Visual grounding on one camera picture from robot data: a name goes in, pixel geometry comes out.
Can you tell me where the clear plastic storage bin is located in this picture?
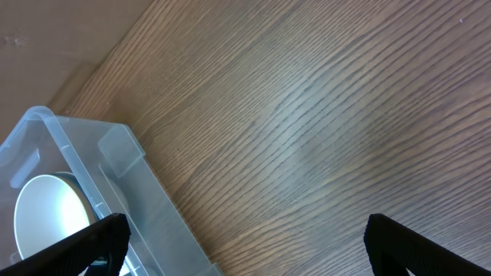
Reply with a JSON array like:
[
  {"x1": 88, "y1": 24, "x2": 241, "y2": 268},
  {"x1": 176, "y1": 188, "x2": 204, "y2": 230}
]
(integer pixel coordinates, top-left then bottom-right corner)
[{"x1": 1, "y1": 106, "x2": 222, "y2": 276}]

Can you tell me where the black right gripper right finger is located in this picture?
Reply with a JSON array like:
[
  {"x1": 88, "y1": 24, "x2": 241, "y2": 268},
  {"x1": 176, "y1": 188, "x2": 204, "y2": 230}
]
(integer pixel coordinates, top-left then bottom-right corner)
[{"x1": 364, "y1": 213, "x2": 490, "y2": 276}]

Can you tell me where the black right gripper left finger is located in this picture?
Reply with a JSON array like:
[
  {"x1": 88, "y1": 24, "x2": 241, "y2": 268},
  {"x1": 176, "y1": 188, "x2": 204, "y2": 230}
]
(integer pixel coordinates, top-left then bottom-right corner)
[{"x1": 1, "y1": 213, "x2": 131, "y2": 276}]

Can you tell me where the cream bowl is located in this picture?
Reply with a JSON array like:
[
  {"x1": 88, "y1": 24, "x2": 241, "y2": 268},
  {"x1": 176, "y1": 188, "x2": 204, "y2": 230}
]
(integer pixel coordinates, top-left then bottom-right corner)
[{"x1": 14, "y1": 174, "x2": 91, "y2": 259}]

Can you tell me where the dark blue bowl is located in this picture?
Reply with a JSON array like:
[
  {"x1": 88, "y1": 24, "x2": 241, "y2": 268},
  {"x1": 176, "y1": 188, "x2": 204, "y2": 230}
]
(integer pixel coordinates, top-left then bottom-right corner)
[{"x1": 54, "y1": 172, "x2": 99, "y2": 224}]

